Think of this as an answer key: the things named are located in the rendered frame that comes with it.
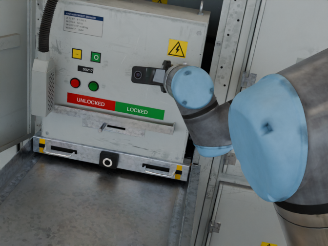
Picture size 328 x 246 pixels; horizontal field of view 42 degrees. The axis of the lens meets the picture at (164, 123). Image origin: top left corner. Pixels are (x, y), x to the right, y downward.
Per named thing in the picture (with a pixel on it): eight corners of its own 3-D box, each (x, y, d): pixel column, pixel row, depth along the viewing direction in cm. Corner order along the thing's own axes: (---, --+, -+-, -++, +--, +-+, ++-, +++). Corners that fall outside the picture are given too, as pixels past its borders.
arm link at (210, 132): (250, 144, 98) (230, 96, 95) (206, 166, 97) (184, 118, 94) (236, 135, 107) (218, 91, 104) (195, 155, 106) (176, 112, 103)
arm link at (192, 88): (185, 119, 93) (167, 78, 91) (175, 110, 105) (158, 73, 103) (223, 101, 94) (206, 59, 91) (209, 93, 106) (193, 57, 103)
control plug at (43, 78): (46, 118, 128) (47, 63, 121) (30, 115, 129) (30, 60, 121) (55, 108, 135) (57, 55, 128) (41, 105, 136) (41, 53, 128)
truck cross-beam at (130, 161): (186, 181, 142) (189, 166, 139) (32, 151, 146) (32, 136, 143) (188, 174, 146) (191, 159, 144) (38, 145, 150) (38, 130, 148)
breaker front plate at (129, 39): (180, 168, 140) (206, 25, 120) (41, 141, 144) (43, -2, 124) (181, 166, 142) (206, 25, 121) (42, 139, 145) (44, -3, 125)
